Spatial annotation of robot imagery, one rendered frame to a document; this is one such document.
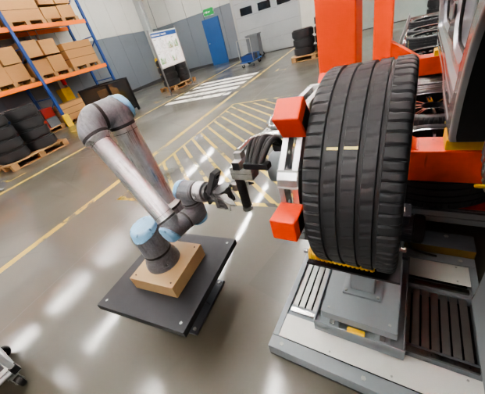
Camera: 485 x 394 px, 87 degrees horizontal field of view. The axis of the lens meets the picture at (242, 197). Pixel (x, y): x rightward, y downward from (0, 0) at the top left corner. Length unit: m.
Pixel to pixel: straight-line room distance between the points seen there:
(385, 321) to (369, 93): 0.92
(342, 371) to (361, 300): 0.30
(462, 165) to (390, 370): 0.92
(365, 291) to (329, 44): 1.10
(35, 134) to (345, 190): 7.52
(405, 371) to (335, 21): 1.44
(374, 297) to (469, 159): 0.72
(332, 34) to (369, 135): 0.75
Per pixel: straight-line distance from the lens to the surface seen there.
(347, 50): 1.33
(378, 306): 1.34
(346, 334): 1.35
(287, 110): 0.71
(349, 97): 0.73
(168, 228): 1.14
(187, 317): 1.36
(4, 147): 7.51
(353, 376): 1.36
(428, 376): 1.41
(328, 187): 0.66
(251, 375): 1.48
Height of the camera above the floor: 1.34
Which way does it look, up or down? 32 degrees down
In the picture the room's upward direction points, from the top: 17 degrees counter-clockwise
